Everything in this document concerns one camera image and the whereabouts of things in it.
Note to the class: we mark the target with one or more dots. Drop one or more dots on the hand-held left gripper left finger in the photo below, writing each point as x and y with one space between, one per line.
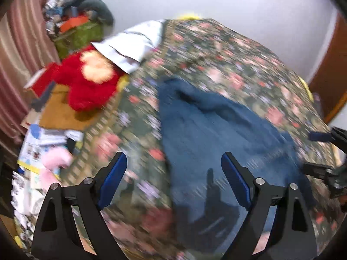
112 178

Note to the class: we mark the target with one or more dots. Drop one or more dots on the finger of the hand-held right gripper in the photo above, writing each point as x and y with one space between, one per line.
315 169
317 136

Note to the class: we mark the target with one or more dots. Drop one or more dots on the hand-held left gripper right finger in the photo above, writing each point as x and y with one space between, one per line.
235 178

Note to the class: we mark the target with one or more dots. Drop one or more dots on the blue denim jeans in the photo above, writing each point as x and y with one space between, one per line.
206 130

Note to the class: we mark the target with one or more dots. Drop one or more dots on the yellow cloth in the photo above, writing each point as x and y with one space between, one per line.
307 89

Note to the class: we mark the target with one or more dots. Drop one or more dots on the pink plush toy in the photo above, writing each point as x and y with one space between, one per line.
55 159

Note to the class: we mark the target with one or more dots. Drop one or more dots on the brown wooden door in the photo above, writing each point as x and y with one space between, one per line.
333 73

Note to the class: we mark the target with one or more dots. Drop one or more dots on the brown cardboard sheet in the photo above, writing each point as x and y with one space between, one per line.
59 115

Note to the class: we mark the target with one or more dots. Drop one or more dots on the blue and white printed box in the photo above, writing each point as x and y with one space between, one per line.
35 146

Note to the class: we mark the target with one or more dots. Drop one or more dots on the pile of printed papers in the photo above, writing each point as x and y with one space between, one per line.
27 203

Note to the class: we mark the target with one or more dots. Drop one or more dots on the red and yellow plush toy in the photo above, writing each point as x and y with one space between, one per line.
81 86

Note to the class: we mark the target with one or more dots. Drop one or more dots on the red box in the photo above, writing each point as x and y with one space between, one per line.
44 78

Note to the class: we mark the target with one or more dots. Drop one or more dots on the floral patterned blanket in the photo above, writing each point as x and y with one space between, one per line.
217 51

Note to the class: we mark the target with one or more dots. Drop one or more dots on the white pillow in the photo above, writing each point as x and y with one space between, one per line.
130 43

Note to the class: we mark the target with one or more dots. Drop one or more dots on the pink striped curtain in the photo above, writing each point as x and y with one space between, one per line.
16 46

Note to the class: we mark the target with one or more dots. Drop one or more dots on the pile of assorted clutter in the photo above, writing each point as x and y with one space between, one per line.
67 4

